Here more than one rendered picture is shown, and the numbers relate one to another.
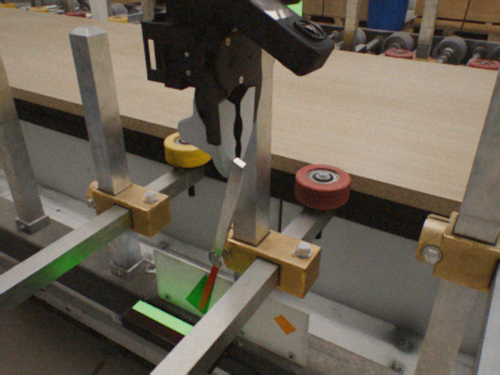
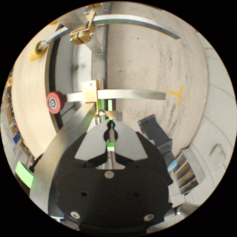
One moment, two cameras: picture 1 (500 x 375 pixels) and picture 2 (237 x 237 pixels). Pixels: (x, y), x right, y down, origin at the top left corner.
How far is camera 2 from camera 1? 0.38 m
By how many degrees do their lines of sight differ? 52
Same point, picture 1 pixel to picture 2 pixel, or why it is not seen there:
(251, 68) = (83, 180)
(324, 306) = (75, 89)
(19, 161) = not seen: hidden behind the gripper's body
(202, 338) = (140, 93)
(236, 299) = (121, 93)
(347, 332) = (80, 79)
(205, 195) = not seen: hidden behind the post
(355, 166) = (42, 99)
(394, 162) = (36, 89)
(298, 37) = not seen: outside the picture
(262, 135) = (71, 127)
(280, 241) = (87, 96)
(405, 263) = (60, 72)
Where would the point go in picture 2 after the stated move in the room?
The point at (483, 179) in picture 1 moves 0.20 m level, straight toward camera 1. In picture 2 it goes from (79, 14) to (182, 29)
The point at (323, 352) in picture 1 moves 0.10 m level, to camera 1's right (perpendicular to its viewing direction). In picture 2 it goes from (95, 76) to (86, 62)
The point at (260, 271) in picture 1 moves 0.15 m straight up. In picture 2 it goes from (104, 94) to (92, 110)
